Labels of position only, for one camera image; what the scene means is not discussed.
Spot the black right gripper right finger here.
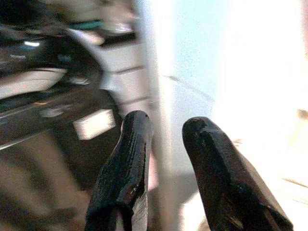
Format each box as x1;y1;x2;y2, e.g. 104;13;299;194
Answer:
182;116;295;231

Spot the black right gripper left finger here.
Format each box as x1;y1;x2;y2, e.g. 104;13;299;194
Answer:
84;110;154;231

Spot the white front-load washing machine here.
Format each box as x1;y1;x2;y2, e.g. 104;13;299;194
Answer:
0;0;183;231

